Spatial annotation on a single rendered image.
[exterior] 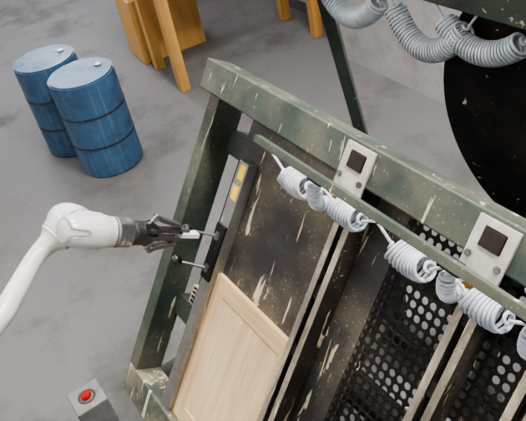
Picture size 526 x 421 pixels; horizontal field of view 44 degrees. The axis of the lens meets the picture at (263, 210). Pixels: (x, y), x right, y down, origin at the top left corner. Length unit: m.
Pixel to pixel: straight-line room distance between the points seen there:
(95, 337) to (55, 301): 0.50
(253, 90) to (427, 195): 0.70
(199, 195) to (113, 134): 2.99
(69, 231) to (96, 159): 3.51
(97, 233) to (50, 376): 2.26
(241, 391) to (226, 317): 0.24
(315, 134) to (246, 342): 0.71
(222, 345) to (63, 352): 2.07
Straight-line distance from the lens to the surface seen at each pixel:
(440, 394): 1.52
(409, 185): 1.50
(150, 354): 2.58
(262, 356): 2.01
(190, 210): 2.29
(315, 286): 1.74
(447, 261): 1.25
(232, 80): 2.04
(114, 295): 4.30
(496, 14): 1.72
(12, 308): 1.87
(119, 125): 5.24
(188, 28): 7.17
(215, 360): 2.20
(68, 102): 5.12
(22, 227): 5.25
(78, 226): 1.83
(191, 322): 2.26
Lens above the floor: 2.81
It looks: 38 degrees down
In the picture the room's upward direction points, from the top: 13 degrees counter-clockwise
